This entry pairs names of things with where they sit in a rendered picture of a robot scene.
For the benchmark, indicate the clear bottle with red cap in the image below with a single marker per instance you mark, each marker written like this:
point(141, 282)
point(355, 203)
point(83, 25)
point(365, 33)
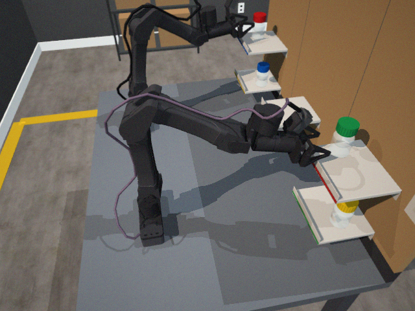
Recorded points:
point(258, 31)

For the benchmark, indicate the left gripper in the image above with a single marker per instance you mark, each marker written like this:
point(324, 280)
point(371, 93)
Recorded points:
point(228, 26)

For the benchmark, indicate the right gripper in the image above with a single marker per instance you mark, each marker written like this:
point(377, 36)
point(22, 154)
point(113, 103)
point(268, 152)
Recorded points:
point(288, 141)

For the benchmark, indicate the clear bottle with green cap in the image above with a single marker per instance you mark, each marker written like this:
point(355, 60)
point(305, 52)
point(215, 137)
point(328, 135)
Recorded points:
point(344, 136)

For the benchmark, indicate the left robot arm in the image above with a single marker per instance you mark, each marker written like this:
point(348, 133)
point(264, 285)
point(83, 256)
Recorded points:
point(143, 27)

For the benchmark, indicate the clear glass bottle with yellow cap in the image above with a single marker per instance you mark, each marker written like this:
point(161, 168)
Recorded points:
point(342, 214)

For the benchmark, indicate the white bottle with blue cap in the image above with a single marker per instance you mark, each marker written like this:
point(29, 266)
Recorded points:
point(262, 74)

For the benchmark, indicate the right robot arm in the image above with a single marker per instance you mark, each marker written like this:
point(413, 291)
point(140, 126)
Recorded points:
point(228, 135)

